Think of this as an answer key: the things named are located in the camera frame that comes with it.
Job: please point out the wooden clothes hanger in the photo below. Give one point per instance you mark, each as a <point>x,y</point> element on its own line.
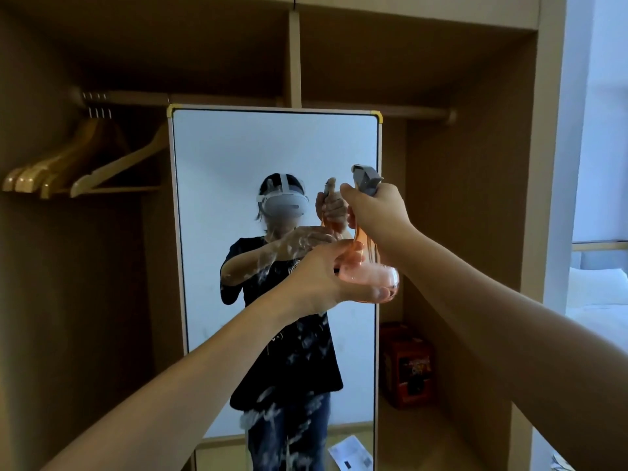
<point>24,182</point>
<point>9,183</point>
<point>49,188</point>
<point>122,161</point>

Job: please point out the person's left hand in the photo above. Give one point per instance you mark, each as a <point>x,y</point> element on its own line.
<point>314,284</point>

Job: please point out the red box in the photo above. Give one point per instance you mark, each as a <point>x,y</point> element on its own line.
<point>407,367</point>

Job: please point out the person's right hand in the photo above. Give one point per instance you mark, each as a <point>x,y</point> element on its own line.
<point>380,215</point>

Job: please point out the tall framed mirror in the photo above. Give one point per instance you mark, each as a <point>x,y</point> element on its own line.
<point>221,156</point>

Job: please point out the wooden headboard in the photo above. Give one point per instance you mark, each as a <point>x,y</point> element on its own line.
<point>598,246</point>

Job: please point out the wooden wardrobe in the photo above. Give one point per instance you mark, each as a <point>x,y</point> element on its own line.
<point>466,191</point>

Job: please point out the person's left forearm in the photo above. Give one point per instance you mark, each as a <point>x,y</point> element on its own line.
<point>171,402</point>

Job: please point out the orange spray bottle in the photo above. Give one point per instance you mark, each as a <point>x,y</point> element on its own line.
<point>368,178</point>

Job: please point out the white pillow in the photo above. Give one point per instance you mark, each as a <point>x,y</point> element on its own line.
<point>598,286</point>

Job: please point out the person's right forearm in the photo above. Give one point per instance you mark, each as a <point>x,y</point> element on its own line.
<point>515,348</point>

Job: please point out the white bed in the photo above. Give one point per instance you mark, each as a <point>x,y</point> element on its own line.
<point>603,323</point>

